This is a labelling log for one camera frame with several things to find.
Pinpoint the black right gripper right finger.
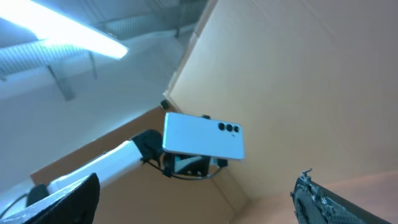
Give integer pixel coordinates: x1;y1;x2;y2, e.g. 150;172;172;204
290;169;389;224

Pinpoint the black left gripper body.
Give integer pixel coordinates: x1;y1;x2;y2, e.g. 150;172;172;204
162;137;227;177

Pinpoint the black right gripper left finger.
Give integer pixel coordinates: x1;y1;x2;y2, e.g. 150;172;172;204
1;173;100;224

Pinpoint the light blue smartphone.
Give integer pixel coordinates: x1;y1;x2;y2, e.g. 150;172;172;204
162;112;245;160

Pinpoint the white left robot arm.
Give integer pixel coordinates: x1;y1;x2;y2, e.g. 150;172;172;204
26;129;228;206

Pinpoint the ceiling strip light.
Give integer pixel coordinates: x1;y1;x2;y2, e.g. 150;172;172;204
1;0;129;59

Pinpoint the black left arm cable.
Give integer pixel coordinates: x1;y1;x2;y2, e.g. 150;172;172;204
0;158;226;218

